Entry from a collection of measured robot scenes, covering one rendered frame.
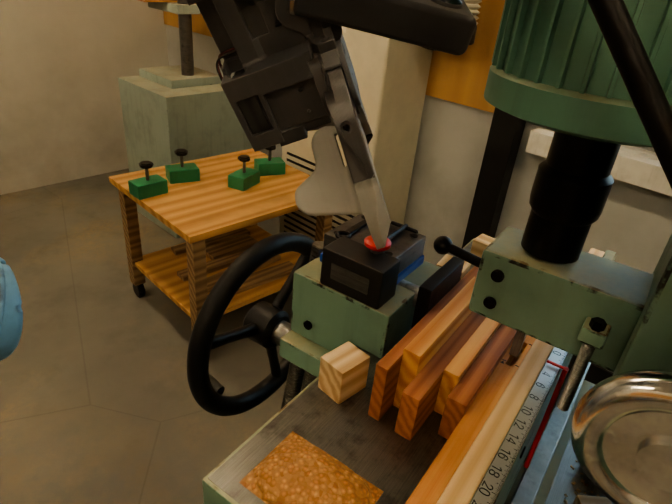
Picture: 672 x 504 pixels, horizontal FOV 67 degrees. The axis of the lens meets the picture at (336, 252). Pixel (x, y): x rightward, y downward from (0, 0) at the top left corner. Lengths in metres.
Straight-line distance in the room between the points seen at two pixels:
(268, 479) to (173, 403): 1.35
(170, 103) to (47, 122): 1.07
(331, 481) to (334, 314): 0.21
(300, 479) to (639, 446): 0.25
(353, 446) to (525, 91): 0.33
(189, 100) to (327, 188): 2.18
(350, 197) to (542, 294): 0.21
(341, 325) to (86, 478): 1.18
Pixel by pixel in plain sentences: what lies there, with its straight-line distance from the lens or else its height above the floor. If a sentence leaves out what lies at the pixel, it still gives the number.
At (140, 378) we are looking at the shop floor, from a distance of 1.91.
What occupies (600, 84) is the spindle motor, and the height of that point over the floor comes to 1.23.
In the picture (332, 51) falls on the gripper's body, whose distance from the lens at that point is 0.34.
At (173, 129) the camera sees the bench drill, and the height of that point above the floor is 0.56.
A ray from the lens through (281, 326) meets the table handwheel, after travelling 0.74.
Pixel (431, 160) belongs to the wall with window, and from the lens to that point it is 2.16.
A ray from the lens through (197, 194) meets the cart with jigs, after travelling 1.88.
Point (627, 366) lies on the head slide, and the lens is 0.46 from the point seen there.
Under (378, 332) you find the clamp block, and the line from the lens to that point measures 0.58.
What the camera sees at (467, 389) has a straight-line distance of 0.51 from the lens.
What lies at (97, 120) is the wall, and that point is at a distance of 3.46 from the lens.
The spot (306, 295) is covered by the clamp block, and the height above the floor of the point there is 0.94.
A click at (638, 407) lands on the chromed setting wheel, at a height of 1.05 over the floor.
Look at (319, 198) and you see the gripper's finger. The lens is 0.36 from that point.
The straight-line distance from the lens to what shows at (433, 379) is 0.50.
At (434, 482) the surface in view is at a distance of 0.44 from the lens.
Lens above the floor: 1.29
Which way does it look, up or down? 30 degrees down
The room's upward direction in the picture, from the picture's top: 6 degrees clockwise
